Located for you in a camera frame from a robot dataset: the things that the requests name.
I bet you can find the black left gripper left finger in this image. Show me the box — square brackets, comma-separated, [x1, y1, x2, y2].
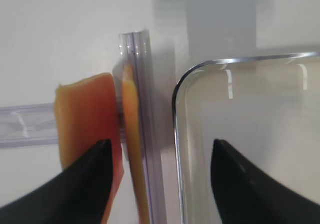
[0, 139, 113, 223]

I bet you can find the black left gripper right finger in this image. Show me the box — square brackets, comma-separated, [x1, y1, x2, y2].
[211, 139, 320, 223]

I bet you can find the orange cheese slice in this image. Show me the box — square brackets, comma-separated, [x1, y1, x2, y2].
[54, 72, 126, 182]
[122, 64, 150, 223]

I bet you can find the standing orange cheese slice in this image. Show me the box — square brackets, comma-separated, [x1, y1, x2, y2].
[122, 64, 150, 223]

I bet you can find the clear left front stop bar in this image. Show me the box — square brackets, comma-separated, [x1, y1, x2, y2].
[119, 29, 167, 223]

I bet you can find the clear cheese holder rail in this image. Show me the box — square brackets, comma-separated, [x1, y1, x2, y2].
[0, 103, 58, 149]

